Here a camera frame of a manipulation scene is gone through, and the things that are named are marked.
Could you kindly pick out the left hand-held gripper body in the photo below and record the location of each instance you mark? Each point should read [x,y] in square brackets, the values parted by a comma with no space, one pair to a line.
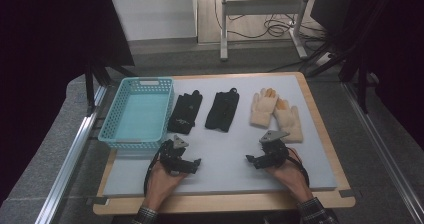
[170,154]

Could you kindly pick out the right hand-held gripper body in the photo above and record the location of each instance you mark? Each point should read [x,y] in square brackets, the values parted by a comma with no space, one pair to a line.
[275,154]

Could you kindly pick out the beige knit glove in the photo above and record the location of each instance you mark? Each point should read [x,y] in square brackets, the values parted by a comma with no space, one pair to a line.
[263,110]
[290,120]

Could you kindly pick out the black glove with white print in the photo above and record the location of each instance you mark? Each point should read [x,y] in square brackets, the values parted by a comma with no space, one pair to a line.
[185,112]

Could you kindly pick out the turquoise plastic basket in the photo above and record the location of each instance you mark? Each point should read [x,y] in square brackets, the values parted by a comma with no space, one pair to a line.
[143,117]

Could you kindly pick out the person's right hand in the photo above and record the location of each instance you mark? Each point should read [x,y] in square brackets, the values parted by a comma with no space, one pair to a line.
[293,177]

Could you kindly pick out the person's left hand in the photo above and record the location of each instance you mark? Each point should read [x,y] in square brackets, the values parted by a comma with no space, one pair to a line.
[160,187]

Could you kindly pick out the light grey table mat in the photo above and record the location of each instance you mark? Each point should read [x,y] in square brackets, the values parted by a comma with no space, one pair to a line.
[226,144]

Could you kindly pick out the black metal stand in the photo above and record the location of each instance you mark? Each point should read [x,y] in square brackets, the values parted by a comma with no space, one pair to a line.
[361,84]
[89,87]

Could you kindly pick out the white power strip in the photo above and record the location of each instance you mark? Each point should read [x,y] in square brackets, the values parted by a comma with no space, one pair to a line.
[323,59]

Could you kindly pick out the white cabinet panel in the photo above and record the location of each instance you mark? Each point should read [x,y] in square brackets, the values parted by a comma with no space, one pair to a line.
[153,14]

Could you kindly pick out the black curtain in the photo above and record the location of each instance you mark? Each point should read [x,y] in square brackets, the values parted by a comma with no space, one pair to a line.
[400,50]
[40,50]

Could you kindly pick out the grey table bracket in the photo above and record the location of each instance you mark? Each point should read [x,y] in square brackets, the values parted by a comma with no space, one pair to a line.
[350,193]
[98,201]

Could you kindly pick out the aluminium rail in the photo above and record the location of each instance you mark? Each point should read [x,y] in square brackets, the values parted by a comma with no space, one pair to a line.
[383,150]
[71,154]

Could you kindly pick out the white metal desk frame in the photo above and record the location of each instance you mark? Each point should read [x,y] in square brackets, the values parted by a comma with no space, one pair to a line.
[263,7]

